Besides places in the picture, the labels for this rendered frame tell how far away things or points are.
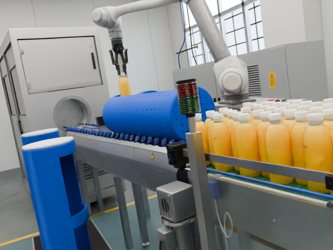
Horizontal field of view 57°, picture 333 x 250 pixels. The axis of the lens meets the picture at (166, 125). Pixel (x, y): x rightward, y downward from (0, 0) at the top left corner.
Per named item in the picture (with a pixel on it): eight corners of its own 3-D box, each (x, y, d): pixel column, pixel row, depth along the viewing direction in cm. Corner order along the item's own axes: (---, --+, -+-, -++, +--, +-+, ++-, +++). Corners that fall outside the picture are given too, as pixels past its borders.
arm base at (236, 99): (236, 99, 216) (235, 91, 215) (257, 100, 196) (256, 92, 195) (213, 103, 209) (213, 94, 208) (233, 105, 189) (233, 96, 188)
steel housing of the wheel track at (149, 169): (94, 154, 339) (89, 123, 334) (242, 200, 156) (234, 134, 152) (69, 161, 324) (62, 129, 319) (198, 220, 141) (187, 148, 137)
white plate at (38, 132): (39, 129, 267) (39, 131, 267) (13, 136, 242) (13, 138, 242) (64, 127, 256) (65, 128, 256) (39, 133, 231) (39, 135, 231)
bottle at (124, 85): (123, 104, 219) (118, 76, 216) (133, 102, 218) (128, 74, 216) (121, 105, 211) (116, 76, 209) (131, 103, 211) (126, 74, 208)
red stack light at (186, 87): (190, 95, 97) (188, 83, 97) (202, 93, 92) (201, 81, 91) (173, 98, 94) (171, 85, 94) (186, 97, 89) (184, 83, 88)
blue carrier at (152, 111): (139, 131, 234) (136, 93, 232) (218, 139, 160) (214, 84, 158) (103, 136, 219) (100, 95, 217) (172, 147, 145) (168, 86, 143)
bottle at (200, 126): (213, 161, 133) (207, 115, 130) (210, 166, 126) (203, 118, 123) (196, 162, 135) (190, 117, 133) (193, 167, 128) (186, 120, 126)
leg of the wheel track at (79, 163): (91, 216, 331) (80, 158, 323) (93, 217, 326) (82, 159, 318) (85, 218, 328) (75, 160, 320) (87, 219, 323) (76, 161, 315)
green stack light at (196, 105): (192, 110, 98) (190, 95, 97) (205, 110, 93) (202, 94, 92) (175, 114, 95) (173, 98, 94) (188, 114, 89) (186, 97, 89)
